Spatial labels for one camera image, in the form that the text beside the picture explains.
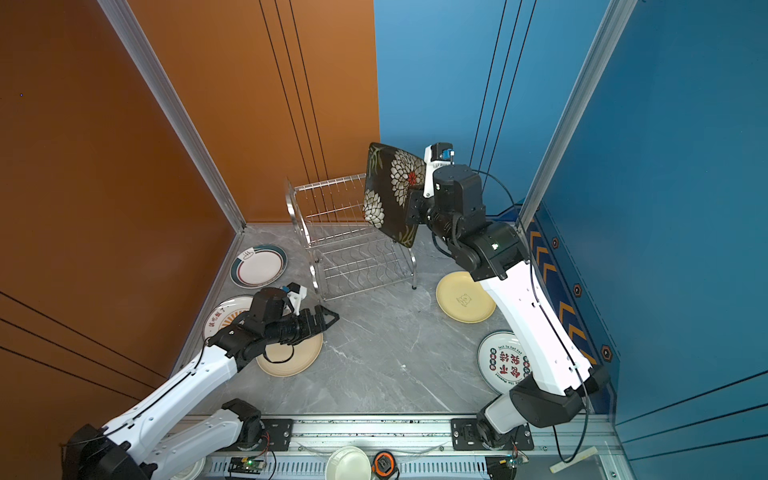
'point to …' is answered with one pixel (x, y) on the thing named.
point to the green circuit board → (245, 465)
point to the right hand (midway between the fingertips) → (407, 188)
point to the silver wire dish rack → (345, 256)
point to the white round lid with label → (194, 471)
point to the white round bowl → (348, 463)
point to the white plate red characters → (503, 361)
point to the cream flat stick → (576, 458)
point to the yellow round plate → (464, 299)
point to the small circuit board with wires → (504, 467)
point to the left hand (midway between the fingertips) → (330, 319)
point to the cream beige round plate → (288, 360)
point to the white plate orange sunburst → (225, 313)
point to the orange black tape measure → (384, 464)
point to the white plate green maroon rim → (258, 265)
